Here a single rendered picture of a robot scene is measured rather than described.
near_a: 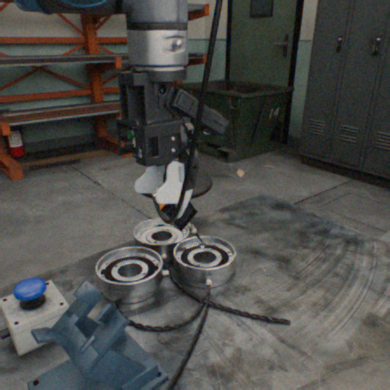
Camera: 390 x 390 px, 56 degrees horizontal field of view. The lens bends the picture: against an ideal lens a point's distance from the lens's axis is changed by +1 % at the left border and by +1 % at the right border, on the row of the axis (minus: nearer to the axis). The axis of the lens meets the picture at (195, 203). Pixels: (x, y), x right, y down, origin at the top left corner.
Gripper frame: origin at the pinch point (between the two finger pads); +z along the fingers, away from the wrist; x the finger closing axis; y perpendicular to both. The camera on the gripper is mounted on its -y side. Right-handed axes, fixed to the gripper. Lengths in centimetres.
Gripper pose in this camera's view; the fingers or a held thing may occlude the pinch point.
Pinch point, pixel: (175, 205)
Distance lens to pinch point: 56.9
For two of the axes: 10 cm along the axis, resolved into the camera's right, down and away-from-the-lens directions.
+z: 0.0, 9.1, 4.1
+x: 6.6, 3.1, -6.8
